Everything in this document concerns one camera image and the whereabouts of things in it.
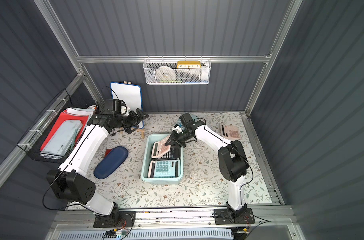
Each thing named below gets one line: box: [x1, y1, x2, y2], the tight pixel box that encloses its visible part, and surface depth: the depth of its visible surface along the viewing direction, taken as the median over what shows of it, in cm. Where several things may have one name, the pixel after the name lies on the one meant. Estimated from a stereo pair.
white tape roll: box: [156, 66, 176, 82], surface depth 86 cm
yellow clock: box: [176, 60, 202, 69], surface depth 90 cm
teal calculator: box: [154, 159, 181, 178], surface depth 84 cm
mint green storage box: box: [141, 133, 184, 185], surface depth 84 cm
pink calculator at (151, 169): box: [148, 160, 157, 179], surface depth 84 cm
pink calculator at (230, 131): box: [220, 123, 241, 139], surface depth 110 cm
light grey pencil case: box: [40, 120, 83, 156], surface depth 68 cm
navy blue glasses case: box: [93, 146, 129, 179], surface depth 95 cm
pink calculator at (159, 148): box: [151, 135, 171, 159], surface depth 88 cm
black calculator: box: [150, 143, 181, 160], surface depth 88 cm
